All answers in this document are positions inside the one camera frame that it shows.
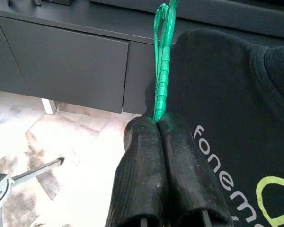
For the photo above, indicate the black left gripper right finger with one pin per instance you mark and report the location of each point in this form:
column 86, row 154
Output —
column 189, row 177

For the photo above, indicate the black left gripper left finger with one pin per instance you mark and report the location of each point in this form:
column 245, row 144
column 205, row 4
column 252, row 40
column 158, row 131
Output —
column 137, row 165

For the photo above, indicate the green plastic clothes hanger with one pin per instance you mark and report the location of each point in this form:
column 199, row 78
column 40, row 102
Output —
column 164, row 78

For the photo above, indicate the black printed T-shirt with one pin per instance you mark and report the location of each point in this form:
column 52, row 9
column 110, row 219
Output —
column 227, row 94

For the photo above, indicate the silver metal clothes rack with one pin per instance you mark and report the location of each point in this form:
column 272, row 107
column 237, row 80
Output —
column 33, row 172

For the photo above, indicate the black TV cabinet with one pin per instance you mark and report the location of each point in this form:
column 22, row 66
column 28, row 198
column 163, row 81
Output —
column 61, row 59

